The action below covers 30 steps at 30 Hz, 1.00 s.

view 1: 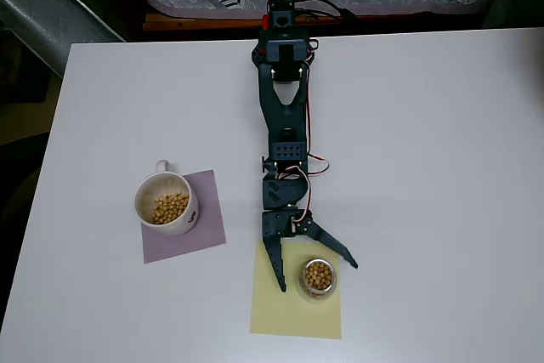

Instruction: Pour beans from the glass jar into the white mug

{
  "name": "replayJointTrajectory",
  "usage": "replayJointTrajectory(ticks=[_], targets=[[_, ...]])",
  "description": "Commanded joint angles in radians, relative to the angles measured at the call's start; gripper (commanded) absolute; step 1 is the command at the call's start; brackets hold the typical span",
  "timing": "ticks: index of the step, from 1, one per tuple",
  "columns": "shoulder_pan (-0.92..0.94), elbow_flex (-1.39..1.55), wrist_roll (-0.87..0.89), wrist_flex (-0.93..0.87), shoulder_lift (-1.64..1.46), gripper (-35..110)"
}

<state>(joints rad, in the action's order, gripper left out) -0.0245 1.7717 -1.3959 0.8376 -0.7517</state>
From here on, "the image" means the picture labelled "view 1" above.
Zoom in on black cables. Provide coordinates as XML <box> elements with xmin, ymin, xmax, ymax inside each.
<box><xmin>266</xmin><ymin>0</ymin><xmax>359</xmax><ymax>22</ymax></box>

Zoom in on glass jar of soybeans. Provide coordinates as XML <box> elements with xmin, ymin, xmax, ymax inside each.
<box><xmin>298</xmin><ymin>258</ymin><xmax>340</xmax><ymax>303</ymax></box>

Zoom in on silver foil duct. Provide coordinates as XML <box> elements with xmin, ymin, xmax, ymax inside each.
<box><xmin>0</xmin><ymin>0</ymin><xmax>127</xmax><ymax>80</ymax></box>

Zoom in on brown wooden bed frame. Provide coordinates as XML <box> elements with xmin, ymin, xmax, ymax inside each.
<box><xmin>142</xmin><ymin>13</ymin><xmax>485</xmax><ymax>32</ymax></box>

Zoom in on soybeans in mug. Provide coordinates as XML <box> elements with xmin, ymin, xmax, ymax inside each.
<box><xmin>151</xmin><ymin>192</ymin><xmax>190</xmax><ymax>225</ymax></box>

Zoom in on purple paper square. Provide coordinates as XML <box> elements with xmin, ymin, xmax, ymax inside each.
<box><xmin>141</xmin><ymin>169</ymin><xmax>227</xmax><ymax>264</ymax></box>

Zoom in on white mug with face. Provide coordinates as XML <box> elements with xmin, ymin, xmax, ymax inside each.
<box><xmin>134</xmin><ymin>160</ymin><xmax>200</xmax><ymax>237</ymax></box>

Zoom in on yellow paper square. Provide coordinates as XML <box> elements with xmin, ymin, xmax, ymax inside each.
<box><xmin>249</xmin><ymin>240</ymin><xmax>343</xmax><ymax>341</ymax></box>

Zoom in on red white servo wires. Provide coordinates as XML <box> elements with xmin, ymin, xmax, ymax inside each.
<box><xmin>275</xmin><ymin>37</ymin><xmax>332</xmax><ymax>228</ymax></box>

